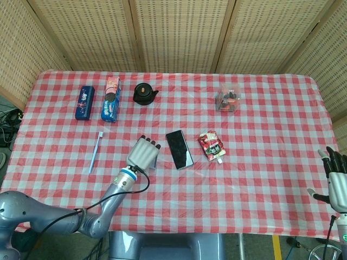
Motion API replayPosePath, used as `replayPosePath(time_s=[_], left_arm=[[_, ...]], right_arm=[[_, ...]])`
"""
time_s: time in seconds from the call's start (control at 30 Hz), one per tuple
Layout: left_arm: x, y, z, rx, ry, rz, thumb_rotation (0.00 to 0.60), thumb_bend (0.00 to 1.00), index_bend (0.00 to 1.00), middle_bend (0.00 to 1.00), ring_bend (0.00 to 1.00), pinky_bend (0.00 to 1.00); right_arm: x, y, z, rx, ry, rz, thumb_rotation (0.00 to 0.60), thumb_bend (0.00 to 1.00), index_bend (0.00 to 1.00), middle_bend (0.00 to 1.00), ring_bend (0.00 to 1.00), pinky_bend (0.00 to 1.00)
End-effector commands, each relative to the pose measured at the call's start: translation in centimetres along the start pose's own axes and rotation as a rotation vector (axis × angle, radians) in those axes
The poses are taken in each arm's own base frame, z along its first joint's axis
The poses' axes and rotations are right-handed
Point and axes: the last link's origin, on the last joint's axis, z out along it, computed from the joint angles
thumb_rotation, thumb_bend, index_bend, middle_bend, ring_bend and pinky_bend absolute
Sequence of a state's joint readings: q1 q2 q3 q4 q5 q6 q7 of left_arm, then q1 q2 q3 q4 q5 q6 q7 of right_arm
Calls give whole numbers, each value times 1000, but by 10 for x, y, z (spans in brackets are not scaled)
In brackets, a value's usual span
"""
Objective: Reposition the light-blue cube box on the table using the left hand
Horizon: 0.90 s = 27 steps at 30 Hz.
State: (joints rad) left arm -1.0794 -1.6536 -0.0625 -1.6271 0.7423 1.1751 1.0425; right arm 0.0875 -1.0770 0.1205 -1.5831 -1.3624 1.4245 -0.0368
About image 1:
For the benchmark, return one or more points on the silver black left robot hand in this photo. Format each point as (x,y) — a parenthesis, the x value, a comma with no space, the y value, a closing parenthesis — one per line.
(142,157)

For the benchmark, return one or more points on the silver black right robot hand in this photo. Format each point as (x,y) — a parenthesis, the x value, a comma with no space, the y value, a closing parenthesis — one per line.
(339,189)

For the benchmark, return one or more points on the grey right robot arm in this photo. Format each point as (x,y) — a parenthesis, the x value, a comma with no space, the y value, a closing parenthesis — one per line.
(342,227)

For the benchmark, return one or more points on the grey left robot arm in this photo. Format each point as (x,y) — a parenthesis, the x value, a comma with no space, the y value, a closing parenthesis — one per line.
(108,205)

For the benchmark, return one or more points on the light blue toothbrush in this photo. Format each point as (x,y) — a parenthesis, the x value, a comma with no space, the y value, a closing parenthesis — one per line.
(95,153)

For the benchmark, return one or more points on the blue and pink cookie pack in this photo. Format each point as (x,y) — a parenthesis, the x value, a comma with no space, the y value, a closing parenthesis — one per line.
(110,105)

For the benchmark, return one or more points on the dark blue long box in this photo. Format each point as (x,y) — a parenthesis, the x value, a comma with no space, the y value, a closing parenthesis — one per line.
(84,104)

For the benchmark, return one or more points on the red white checkered tablecloth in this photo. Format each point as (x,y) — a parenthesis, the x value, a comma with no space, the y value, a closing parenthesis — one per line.
(217,195)

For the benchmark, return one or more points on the clear plastic snack box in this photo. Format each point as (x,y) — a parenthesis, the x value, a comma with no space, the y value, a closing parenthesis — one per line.
(228,98)

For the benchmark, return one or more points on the black smartphone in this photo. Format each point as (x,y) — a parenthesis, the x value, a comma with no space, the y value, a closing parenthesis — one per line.
(179,149)

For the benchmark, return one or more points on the black teapot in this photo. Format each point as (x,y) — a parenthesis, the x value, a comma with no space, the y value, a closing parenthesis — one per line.
(143,94)

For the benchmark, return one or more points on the chrome wheeled stand base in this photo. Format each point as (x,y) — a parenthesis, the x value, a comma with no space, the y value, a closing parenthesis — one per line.
(317,250)

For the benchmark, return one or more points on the red spouted drink pouch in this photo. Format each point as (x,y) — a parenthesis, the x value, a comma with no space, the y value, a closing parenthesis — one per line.
(211,146)

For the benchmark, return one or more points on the grey robot torso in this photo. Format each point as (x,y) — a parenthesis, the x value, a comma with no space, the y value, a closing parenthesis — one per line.
(165,246)

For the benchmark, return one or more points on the metal table leg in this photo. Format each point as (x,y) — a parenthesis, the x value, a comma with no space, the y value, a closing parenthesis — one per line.
(240,247)

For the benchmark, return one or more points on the woven bamboo screen panel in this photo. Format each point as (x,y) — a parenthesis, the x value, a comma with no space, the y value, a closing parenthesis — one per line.
(19,54)
(89,35)
(181,32)
(325,70)
(268,35)

